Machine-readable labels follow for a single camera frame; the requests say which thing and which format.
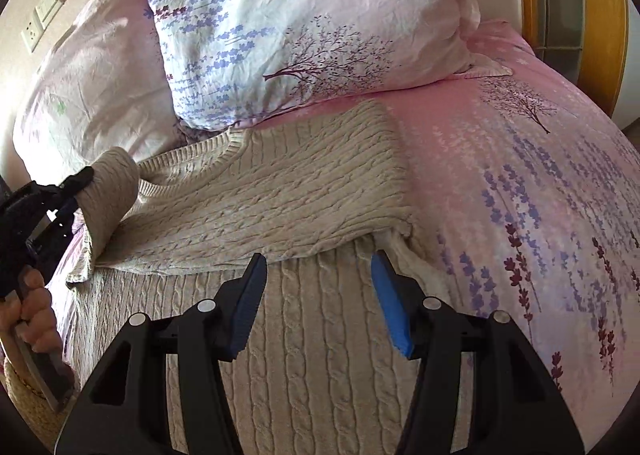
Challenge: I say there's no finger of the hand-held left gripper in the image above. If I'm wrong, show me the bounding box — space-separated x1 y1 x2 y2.
55 166 96 200

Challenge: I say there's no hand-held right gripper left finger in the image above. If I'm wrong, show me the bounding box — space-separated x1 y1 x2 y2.
54 253 268 455

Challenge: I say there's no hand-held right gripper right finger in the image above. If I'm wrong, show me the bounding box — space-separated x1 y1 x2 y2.
370 250 586 455

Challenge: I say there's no beige cable-knit sweater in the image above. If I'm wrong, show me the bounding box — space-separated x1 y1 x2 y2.
64 100 463 455

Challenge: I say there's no person's left forearm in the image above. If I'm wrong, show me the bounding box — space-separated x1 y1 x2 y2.
0 322 66 441

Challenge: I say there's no person's left hand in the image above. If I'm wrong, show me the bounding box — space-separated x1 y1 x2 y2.
0 267 65 353

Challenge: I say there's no pale pink pillow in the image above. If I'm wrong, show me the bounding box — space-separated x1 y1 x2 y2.
12 0 186 170

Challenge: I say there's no pink floral bed sheet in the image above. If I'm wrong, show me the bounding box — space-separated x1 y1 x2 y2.
47 19 640 455

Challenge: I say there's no floral pillow with tree print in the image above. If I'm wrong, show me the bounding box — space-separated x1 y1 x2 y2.
135 0 513 132

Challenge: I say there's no wooden headboard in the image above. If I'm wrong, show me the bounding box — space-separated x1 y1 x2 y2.
510 0 632 118

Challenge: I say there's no white wall socket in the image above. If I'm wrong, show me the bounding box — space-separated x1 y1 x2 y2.
20 18 45 54

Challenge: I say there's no white wall switch panel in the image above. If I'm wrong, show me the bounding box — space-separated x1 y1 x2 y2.
33 0 67 30

